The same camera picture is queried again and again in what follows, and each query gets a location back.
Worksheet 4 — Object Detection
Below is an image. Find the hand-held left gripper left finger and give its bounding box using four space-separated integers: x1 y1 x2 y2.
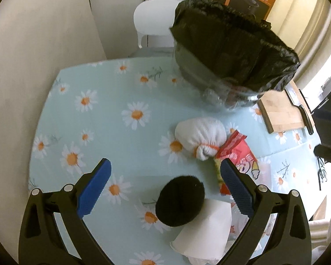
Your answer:
18 159 111 265

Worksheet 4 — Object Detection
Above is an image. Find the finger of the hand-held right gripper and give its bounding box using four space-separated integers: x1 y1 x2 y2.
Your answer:
313 109 331 144
314 144 331 163

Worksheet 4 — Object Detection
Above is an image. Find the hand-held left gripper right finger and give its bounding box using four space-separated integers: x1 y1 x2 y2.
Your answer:
220 159 311 265

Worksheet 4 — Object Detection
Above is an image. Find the red snack packet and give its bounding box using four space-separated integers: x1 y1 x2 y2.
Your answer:
214 130 261 196

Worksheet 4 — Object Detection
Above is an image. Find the white tissue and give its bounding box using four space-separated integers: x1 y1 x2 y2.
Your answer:
169 198 233 257

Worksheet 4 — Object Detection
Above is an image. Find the black fuzzy ball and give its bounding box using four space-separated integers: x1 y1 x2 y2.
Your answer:
155 176 206 227

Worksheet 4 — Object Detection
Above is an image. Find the white sock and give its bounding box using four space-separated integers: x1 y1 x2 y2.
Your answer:
174 117 227 161

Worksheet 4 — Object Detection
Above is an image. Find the metal trash bin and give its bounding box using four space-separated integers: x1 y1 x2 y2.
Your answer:
173 41 262 114

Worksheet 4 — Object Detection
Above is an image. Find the bin with black bag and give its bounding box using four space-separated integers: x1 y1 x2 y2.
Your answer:
169 0 301 93

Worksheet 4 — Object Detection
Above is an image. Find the steel cleaver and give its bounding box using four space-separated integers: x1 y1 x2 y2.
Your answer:
285 87 315 136

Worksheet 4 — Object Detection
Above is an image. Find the wooden cutting board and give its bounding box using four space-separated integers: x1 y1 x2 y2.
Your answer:
257 80 313 134

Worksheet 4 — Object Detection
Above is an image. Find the daisy print tablecloth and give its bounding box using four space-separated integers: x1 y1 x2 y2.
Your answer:
29 57 329 265

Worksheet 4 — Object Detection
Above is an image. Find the cream curtain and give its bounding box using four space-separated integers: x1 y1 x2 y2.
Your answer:
276 0 331 83

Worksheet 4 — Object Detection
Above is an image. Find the white chair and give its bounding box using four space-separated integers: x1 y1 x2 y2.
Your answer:
133 0 182 49

